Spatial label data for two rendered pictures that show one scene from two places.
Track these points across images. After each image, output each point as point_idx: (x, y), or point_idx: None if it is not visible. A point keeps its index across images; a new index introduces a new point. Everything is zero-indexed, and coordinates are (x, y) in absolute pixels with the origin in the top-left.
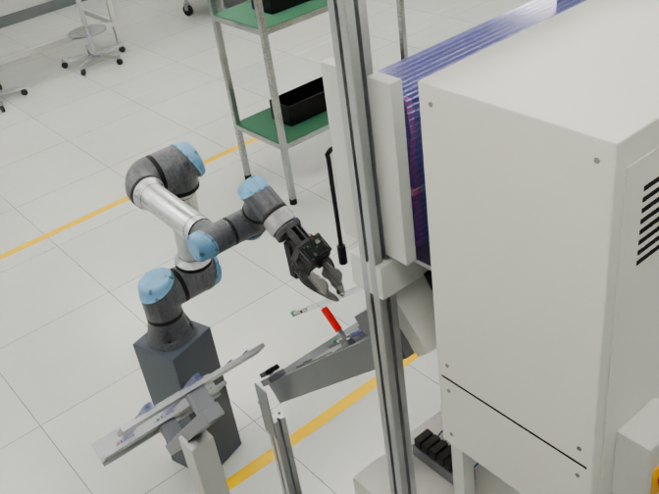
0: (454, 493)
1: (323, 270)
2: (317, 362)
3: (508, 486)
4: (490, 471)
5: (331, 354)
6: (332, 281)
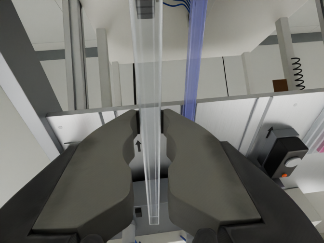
0: (101, 93)
1: (180, 226)
2: (11, 101)
3: (164, 14)
4: (167, 1)
5: (45, 145)
6: (170, 158)
